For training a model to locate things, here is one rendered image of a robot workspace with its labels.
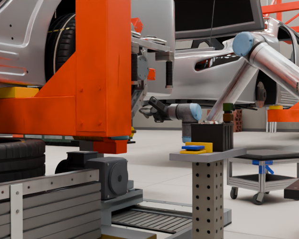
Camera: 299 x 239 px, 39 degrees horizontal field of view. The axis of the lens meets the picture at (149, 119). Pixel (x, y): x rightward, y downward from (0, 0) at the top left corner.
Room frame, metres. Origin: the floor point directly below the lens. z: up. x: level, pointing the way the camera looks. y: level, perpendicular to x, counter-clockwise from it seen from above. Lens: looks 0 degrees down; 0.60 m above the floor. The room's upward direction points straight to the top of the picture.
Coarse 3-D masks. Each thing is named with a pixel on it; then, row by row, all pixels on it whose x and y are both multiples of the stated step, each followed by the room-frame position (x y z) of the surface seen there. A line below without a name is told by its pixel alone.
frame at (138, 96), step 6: (132, 30) 2.38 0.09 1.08; (138, 54) 2.50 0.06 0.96; (144, 54) 2.49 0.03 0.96; (144, 84) 2.49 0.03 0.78; (138, 90) 2.50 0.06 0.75; (144, 90) 2.48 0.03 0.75; (132, 96) 2.47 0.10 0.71; (138, 96) 2.45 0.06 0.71; (144, 96) 2.49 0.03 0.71; (132, 102) 2.46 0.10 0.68; (138, 102) 2.43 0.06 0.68; (132, 108) 2.39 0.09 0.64; (138, 108) 2.44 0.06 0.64; (132, 114) 2.38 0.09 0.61
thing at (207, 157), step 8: (176, 152) 1.74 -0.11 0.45; (216, 152) 1.73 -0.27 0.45; (224, 152) 1.76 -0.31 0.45; (232, 152) 1.83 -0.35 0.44; (240, 152) 1.91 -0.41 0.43; (176, 160) 1.69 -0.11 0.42; (184, 160) 1.67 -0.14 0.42; (192, 160) 1.65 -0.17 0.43; (200, 160) 1.63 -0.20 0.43; (208, 160) 1.62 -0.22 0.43; (216, 160) 1.69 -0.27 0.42
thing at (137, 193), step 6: (132, 192) 2.42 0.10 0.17; (138, 192) 2.47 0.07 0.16; (120, 198) 2.32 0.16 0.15; (126, 198) 2.37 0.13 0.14; (132, 198) 2.42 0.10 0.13; (138, 198) 2.47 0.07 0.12; (114, 204) 2.28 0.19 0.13; (120, 204) 2.32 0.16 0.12; (126, 204) 2.37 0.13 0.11; (132, 204) 2.42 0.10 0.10; (114, 210) 2.28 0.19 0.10
